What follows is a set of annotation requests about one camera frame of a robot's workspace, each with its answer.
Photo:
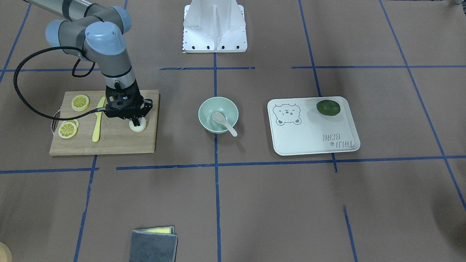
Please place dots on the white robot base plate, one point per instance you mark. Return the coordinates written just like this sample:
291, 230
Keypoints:
213, 26

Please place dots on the mint green bowl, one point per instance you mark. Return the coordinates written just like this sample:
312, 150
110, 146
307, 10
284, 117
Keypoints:
217, 104

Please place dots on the translucent white plastic spoon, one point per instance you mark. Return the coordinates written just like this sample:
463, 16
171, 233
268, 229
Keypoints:
220, 119

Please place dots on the white bear serving tray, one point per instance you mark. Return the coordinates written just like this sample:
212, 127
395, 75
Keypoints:
298, 128

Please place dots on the wooden mug tree stand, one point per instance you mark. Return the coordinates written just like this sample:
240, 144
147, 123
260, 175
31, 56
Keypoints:
5, 253

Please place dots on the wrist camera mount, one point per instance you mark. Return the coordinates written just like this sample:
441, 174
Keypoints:
146, 106

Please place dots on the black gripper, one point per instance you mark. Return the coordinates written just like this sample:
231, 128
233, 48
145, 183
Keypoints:
147, 105

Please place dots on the yellow plastic knife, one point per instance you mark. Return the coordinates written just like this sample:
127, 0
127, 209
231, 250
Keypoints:
96, 132

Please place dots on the green avocado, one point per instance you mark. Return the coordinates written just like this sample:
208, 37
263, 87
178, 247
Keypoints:
328, 107

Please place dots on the lower lemon slice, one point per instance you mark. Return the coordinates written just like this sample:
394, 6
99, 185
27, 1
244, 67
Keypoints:
80, 103

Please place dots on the white steamed bun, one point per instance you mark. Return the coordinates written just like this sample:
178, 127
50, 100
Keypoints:
140, 127

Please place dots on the lemon slice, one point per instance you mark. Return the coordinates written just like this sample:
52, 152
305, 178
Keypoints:
80, 103
67, 130
74, 121

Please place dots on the folded grey yellow cloth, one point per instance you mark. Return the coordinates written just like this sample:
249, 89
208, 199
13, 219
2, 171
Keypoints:
157, 244

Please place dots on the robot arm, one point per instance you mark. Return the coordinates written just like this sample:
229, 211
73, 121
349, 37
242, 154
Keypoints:
94, 33

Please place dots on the bamboo cutting board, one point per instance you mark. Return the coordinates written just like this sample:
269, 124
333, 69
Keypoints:
116, 137

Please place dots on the middle lemon slice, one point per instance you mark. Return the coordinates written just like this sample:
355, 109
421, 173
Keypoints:
74, 121

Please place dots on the upper lemon slice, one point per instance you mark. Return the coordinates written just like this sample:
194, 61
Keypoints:
67, 130

